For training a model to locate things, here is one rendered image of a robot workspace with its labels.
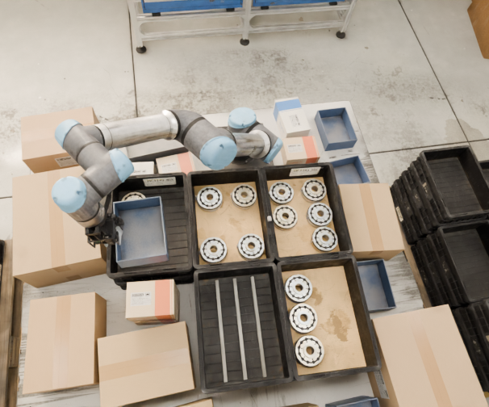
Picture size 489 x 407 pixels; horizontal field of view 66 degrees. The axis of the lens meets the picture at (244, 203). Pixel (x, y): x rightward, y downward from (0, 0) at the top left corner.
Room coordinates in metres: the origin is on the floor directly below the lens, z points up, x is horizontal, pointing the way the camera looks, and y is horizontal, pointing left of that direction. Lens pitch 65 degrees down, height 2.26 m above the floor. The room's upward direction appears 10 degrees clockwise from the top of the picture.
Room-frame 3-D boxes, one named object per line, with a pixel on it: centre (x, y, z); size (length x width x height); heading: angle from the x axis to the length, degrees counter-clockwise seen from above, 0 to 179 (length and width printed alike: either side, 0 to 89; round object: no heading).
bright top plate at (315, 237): (0.56, -0.34, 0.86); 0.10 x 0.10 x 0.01
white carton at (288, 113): (1.20, -0.16, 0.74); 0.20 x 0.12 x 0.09; 24
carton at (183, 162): (0.82, 0.33, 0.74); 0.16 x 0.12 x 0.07; 115
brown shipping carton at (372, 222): (0.70, -0.52, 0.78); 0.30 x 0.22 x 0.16; 13
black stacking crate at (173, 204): (0.48, 0.34, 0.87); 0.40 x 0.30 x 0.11; 16
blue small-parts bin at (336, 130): (1.20, -0.38, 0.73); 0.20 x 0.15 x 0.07; 20
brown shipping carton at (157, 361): (0.01, 0.24, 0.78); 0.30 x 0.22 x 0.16; 111
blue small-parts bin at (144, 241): (0.38, 0.31, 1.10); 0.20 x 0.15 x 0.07; 20
